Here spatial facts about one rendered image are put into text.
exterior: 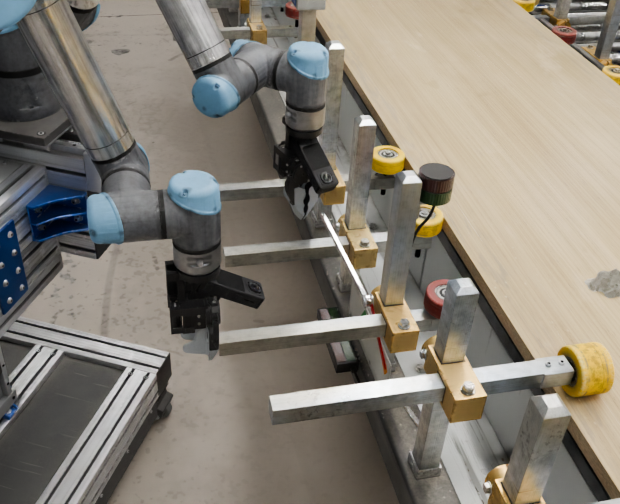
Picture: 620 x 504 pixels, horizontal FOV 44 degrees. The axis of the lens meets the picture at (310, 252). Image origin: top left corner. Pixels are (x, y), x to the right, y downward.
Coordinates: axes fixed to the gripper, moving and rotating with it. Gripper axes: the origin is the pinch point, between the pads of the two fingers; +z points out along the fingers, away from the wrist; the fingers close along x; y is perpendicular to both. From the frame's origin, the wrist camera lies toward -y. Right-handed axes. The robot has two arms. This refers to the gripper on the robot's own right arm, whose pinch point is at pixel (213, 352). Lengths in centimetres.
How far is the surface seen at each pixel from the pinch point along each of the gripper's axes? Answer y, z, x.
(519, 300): -55, -8, 4
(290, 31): -44, 0, -148
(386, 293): -31.4, -7.4, -2.2
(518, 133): -83, -8, -56
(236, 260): -7.5, -1.7, -23.4
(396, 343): -31.6, -1.9, 5.1
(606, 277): -74, -8, 1
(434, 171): -37.4, -31.3, -3.8
